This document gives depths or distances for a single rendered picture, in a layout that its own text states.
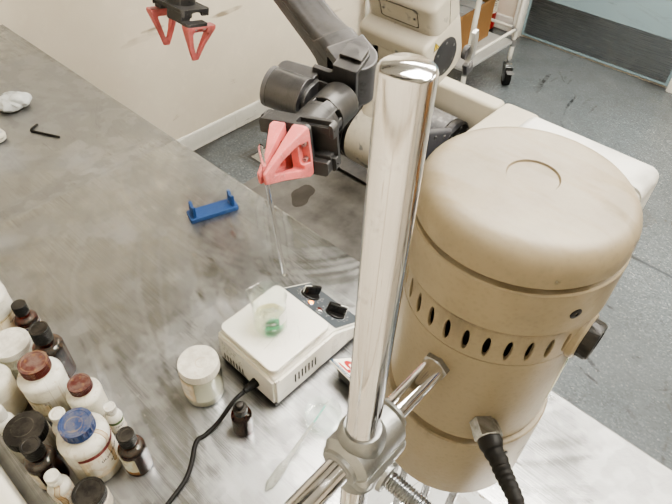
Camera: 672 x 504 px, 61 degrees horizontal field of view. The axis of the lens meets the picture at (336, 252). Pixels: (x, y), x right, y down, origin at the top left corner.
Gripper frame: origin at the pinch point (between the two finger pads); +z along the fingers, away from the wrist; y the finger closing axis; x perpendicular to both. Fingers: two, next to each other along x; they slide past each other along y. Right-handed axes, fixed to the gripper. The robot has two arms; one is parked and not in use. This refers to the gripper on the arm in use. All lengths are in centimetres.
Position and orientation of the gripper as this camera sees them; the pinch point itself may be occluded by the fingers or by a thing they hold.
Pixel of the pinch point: (265, 175)
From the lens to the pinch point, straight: 67.3
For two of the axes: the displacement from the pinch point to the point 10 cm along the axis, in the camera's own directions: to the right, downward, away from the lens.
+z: -4.5, 6.2, -6.5
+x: 0.8, 7.5, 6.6
